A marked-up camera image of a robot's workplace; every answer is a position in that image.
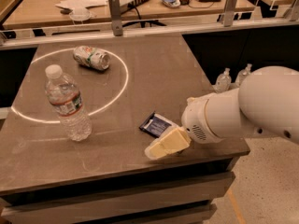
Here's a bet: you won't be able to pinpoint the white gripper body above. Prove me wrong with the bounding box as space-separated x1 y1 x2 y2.
181 93 221 144

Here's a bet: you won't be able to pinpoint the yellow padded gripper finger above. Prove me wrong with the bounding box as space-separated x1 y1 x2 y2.
145 127 191 160

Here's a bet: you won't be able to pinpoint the blue rxbar blueberry wrapper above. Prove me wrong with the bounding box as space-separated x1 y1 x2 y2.
139 112 173 138

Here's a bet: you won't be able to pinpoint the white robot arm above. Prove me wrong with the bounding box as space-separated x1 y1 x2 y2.
145 66 299 160

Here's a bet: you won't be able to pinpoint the clear sanitizer bottle left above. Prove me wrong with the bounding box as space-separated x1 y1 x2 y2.
215 68 232 92

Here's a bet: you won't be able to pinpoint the clear sanitizer bottle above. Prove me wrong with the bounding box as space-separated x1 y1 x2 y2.
235 63 252 87
215 68 232 92

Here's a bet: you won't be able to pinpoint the clear sanitizer bottle right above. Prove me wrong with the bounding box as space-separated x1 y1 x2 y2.
235 63 252 87

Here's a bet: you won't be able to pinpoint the crushed white green can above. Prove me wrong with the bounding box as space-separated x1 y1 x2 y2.
73 46 110 71

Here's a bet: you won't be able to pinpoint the clear plastic water bottle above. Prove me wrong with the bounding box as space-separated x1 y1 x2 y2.
45 64 92 142

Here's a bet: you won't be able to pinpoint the blue white packet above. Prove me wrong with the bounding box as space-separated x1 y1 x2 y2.
162 0 180 7

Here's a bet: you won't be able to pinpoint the grey power strip box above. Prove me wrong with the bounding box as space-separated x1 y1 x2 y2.
120 0 149 13

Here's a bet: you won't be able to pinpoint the clear plastic lid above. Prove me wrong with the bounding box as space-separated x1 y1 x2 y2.
69 7 92 21

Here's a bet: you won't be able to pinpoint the white papers on desk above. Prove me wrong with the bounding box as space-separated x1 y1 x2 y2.
56 0 107 9

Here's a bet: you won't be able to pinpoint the wooden desk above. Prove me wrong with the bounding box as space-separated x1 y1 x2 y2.
2 0 256 30

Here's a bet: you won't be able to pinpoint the grey metal post right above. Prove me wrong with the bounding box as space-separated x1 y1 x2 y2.
221 0 237 27

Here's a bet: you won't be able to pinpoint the grey metal post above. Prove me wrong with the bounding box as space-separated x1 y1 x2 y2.
221 0 237 27
108 0 123 36

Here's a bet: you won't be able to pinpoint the grey metal post left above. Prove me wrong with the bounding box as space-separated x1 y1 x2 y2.
108 0 123 36

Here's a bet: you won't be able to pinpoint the grey metal rail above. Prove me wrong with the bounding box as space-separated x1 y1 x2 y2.
0 18 299 50

